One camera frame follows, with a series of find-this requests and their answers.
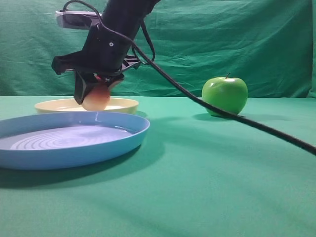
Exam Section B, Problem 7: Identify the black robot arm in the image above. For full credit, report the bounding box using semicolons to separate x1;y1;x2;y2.
51;0;157;105

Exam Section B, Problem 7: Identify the red yellow peach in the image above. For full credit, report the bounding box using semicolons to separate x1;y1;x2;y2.
82;84;110;111

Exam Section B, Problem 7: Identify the green apple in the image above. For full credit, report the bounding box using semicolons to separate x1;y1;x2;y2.
201;75;248;115

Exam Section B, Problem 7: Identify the blue plastic plate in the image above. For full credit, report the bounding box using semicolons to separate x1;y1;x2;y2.
0;112;150;170

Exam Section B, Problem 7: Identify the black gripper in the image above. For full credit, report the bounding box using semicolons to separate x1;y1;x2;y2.
51;24;141;105

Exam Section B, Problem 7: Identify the black cable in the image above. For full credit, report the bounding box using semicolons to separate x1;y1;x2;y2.
63;0;316;156

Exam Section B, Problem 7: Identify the yellow plastic plate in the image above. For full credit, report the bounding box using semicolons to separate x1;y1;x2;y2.
35;97;139;114

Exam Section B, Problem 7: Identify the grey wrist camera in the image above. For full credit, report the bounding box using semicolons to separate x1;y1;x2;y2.
55;10;99;30

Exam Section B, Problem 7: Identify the green backdrop cloth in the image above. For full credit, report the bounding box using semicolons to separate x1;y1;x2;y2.
0;0;316;97

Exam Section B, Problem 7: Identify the green table cloth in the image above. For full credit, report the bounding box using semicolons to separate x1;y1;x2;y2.
0;97;316;237

